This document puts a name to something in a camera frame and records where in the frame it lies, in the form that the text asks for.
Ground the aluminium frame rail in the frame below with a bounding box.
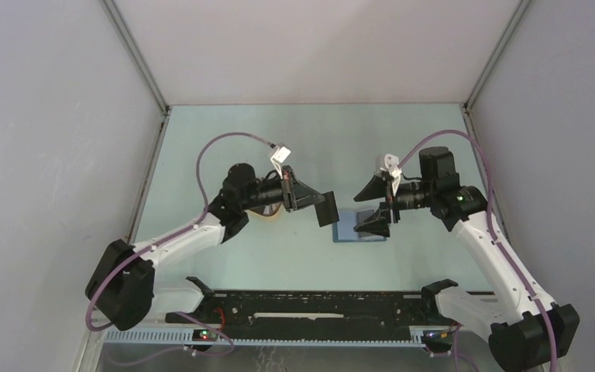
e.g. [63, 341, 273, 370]
[74, 292, 570, 372]

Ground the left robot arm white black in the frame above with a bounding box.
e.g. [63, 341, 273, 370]
[85, 163, 339, 331]

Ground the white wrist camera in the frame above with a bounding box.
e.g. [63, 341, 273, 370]
[269, 143, 291, 179]
[375, 153, 402, 179]

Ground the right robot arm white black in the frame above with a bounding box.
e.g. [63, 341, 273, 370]
[355, 146, 580, 371]

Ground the blue card holder wallet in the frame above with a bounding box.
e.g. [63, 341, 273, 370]
[332, 209, 387, 243]

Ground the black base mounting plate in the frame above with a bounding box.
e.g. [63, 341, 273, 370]
[190, 291, 452, 342]

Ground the beige oval card tray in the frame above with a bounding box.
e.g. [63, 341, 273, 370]
[253, 204, 283, 219]

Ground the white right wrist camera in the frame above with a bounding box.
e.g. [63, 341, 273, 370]
[375, 153, 402, 179]

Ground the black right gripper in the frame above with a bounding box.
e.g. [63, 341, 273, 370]
[354, 173, 435, 237]

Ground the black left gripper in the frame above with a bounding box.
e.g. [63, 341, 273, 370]
[241, 166, 324, 212]

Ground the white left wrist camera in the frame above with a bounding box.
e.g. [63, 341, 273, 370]
[269, 143, 291, 179]

